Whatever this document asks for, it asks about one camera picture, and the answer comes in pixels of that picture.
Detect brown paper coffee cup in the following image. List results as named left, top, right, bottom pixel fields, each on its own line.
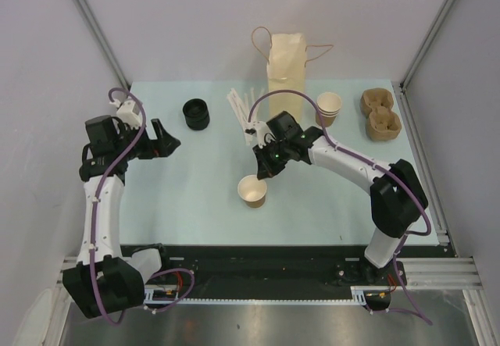
left=237, top=175, right=268, bottom=209

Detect brown pulp cup carriers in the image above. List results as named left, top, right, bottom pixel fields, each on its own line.
left=360, top=87, right=402, bottom=141

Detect tan paper bag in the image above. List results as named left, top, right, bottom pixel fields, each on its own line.
left=251, top=26, right=334, bottom=122

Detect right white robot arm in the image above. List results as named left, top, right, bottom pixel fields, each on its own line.
left=245, top=112, right=430, bottom=284

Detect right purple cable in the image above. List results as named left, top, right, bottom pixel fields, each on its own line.
left=248, top=90, right=434, bottom=326

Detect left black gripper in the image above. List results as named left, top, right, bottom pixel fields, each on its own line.
left=114, top=119, right=179, bottom=161

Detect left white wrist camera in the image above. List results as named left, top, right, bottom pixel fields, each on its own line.
left=109, top=98, right=143, bottom=130

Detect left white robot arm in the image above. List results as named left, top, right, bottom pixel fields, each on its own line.
left=62, top=115, right=180, bottom=319

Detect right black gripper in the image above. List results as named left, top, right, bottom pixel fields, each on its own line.
left=253, top=138, right=291, bottom=180

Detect stack of black lids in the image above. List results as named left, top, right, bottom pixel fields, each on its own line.
left=182, top=98, right=210, bottom=130

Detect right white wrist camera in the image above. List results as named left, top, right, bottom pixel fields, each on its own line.
left=244, top=120, right=270, bottom=148

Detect white cable duct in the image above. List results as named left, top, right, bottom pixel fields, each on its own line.
left=142, top=285, right=392, bottom=312

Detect pile of white straws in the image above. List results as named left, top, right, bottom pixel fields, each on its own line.
left=227, top=88, right=260, bottom=136

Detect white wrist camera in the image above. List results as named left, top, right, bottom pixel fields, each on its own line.
left=109, top=98, right=143, bottom=130
left=244, top=120, right=270, bottom=148

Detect stack of paper cups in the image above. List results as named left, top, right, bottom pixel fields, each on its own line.
left=316, top=92, right=342, bottom=127

